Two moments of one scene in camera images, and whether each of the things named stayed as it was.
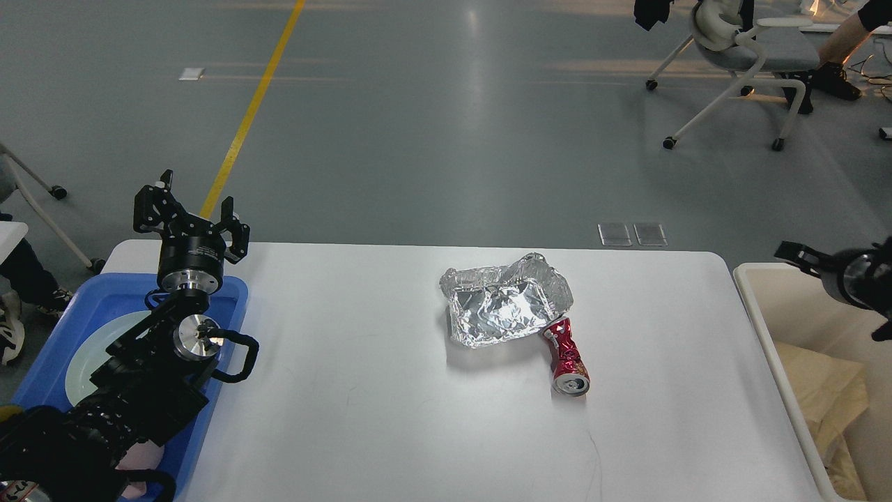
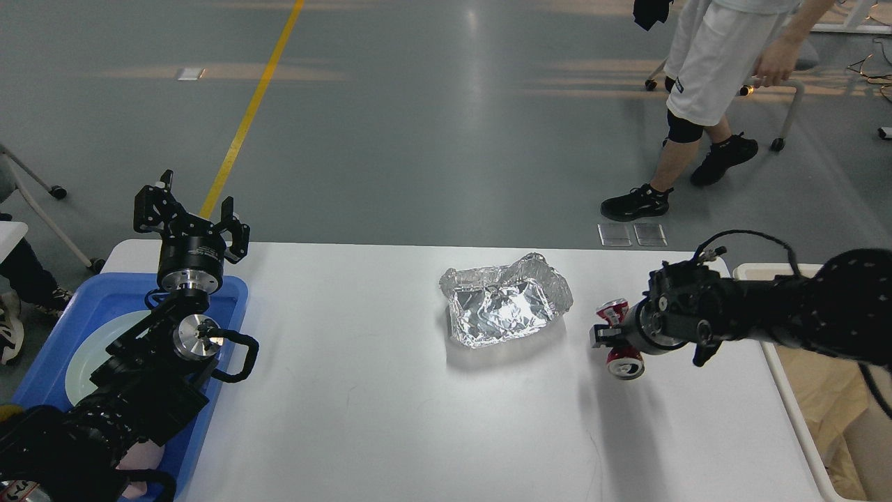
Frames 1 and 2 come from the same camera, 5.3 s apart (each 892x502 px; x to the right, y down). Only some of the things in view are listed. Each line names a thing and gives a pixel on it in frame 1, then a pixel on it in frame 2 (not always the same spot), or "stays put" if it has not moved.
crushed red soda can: (571, 377) -> (624, 362)
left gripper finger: (155, 206) stays put
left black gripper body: (191, 263) stays put
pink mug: (145, 456) stays put
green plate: (90, 354) stays put
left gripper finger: (240, 232) stays put
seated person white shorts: (830, 72) -> (720, 52)
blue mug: (7, 411) stays put
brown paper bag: (831, 393) stays put
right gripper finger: (808, 259) -> (605, 335)
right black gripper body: (847, 275) -> (653, 325)
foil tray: (490, 304) stays put
